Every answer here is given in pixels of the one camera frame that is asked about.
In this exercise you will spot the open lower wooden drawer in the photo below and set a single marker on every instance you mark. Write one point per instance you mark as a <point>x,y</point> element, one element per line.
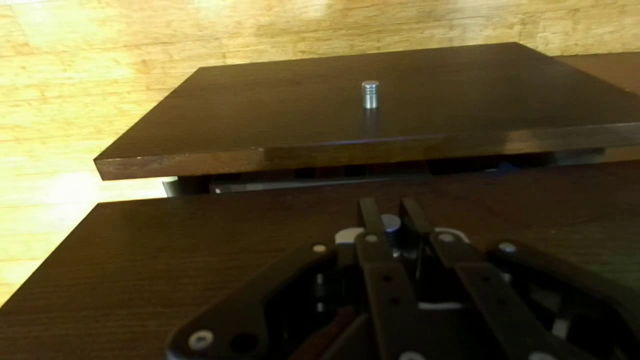
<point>372,109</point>

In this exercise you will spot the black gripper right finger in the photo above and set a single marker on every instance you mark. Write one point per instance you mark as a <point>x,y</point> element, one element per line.
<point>473,310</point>

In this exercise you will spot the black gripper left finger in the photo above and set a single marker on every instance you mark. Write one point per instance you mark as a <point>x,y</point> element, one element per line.
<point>390,296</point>

